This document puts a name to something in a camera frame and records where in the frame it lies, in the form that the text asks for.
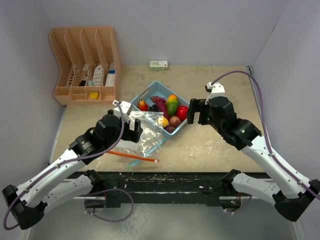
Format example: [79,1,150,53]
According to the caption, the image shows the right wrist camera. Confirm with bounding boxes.
[205,82,225,101]

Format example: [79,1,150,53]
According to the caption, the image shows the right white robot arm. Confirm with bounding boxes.
[186,96,320,222]

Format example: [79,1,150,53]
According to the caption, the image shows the red apple toy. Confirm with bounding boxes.
[175,105,189,122]

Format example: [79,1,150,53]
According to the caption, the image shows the red grapes toy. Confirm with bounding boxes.
[150,96,166,104]

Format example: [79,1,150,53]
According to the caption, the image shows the purple eggplant toy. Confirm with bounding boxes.
[154,102,171,121]

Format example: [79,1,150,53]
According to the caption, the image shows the clear zip top bag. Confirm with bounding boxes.
[108,111,164,164]

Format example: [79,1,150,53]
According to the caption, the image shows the black white card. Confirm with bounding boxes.
[78,64,88,87]

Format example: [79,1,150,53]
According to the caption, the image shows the black grapes toy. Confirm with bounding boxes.
[148,104,159,112]

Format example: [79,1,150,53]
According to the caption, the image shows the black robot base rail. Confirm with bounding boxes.
[64,171,273,208]

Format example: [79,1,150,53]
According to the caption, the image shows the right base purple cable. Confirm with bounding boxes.
[219,194,253,216]

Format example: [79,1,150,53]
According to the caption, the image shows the brown onion toy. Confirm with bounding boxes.
[169,116,181,128]

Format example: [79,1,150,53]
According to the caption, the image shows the mango toy fruit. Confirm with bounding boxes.
[166,94,179,116]

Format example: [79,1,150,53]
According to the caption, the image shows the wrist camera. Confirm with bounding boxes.
[112,100,132,123]
[205,82,225,101]

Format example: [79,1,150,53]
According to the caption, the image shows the white blue tube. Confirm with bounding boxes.
[105,62,116,87]

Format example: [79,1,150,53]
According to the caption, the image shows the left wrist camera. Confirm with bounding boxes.
[112,100,132,123]

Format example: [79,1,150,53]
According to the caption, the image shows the teal plastic strip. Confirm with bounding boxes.
[126,137,167,170]

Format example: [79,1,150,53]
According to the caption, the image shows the yellow sponge block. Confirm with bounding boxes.
[89,92,100,100]

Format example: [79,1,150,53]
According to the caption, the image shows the small green white box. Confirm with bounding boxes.
[149,60,168,71]

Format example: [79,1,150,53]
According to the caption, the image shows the white patterned pouch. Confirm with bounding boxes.
[88,65,103,87]

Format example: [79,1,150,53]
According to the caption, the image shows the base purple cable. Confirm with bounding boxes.
[219,194,253,216]
[83,187,135,223]

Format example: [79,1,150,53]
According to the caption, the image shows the yellow lemon toy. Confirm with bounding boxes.
[156,116,169,128]

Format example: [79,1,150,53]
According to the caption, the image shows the orange desk organizer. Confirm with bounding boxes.
[49,26,121,106]

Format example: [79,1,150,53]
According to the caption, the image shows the blue plastic basket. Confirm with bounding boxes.
[130,80,190,140]

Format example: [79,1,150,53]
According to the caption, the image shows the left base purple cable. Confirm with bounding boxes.
[83,187,135,223]

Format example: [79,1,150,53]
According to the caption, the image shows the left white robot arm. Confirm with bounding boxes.
[2,108,143,231]

